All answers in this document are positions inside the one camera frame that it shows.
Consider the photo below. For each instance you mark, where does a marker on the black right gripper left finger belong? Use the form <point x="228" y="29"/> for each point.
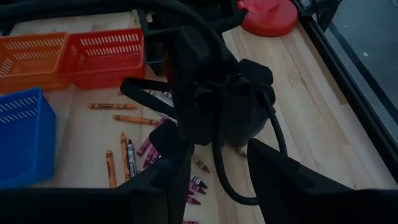
<point x="174" y="186"/>

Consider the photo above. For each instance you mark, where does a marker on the orange plastic basket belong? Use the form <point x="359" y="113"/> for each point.
<point x="31" y="62"/>

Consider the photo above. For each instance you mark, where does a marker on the black plastic basket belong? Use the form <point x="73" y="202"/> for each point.
<point x="157" y="46"/>

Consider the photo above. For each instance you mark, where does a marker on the purple crayon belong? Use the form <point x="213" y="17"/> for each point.
<point x="197" y="187"/>
<point x="192" y="200"/>
<point x="143" y="147"/>
<point x="151" y="157"/>

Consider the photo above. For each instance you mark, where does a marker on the orange crayon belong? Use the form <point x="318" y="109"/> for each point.
<point x="111" y="169"/>
<point x="135" y="119"/>
<point x="112" y="106"/>
<point x="125" y="155"/>

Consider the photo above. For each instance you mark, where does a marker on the red plastic basket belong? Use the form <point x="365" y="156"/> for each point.
<point x="102" y="62"/>

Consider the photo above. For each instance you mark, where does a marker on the magenta crayon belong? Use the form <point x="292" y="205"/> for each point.
<point x="190" y="222"/>

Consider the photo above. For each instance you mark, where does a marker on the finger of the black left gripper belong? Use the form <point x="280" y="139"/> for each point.
<point x="140" y="91"/>
<point x="169" y="135"/>

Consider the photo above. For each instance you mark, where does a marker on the red desk lamp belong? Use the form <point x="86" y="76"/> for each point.
<point x="270" y="18"/>

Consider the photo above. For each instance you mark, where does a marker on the blue plastic basket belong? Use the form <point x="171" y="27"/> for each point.
<point x="25" y="140"/>

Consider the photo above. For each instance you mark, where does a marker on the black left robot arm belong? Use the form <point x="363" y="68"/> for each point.
<point x="109" y="4"/>

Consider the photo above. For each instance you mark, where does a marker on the red-brown crayon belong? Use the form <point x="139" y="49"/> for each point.
<point x="202" y="165"/>

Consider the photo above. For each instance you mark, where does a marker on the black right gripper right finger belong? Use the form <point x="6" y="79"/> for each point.
<point x="273" y="186"/>

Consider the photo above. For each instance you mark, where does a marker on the grey crayon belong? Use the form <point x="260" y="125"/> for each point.
<point x="132" y="158"/>
<point x="199" y="181"/>
<point x="161" y="98"/>

